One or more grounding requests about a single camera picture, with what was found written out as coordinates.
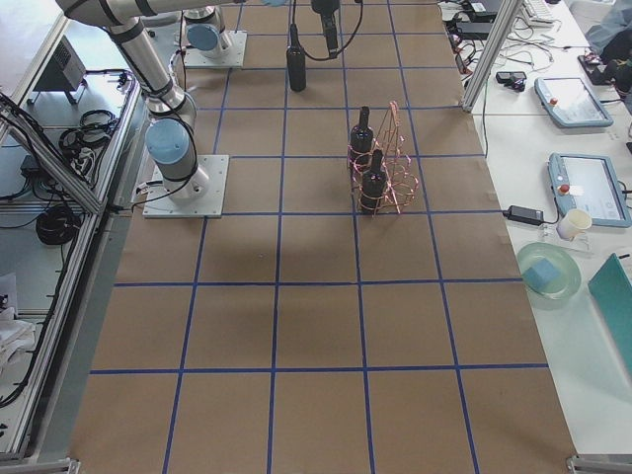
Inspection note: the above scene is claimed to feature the coiled black cable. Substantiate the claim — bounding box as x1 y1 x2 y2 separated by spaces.
35 204 80 247

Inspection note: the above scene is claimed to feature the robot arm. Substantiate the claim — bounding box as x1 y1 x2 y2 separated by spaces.
185 0 363 61
57 1 222 203

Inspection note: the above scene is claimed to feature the teach pendant near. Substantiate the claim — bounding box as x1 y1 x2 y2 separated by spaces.
547 153 631 228

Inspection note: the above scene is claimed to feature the black power adapter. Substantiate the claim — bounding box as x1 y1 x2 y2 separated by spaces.
503 205 544 226

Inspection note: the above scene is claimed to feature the aluminium frame post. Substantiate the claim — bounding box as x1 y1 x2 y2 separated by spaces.
461 0 521 113

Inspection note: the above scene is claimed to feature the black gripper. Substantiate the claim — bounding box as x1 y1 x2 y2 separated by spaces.
310 0 340 55

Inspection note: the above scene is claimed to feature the teal board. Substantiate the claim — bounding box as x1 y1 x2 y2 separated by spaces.
588 254 631 373

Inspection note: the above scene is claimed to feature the blue foam cube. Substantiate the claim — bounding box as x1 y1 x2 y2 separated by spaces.
521 258 561 291

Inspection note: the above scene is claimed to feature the teach pendant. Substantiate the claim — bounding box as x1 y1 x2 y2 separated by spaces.
547 153 631 228
533 77 613 128

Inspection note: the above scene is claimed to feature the white cup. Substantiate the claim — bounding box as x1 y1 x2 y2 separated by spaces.
556 208 593 241

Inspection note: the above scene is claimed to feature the copper wire wine basket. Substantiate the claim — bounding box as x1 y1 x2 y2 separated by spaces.
348 101 420 215

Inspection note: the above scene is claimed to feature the grey electronics box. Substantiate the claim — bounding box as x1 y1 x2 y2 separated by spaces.
27 36 87 105

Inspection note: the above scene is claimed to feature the dark wine bottle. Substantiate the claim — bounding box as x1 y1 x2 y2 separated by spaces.
285 24 306 92
349 106 374 169
359 148 386 214

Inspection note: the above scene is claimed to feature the teach pendant far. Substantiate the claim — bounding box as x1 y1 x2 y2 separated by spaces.
533 77 613 128

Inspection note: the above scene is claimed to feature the brown paper table mat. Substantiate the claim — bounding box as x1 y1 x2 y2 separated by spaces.
70 1 574 473

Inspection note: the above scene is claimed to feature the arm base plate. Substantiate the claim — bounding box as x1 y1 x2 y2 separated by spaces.
185 25 247 69
142 155 230 218

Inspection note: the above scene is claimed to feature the green glass plate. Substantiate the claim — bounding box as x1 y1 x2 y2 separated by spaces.
516 242 582 300

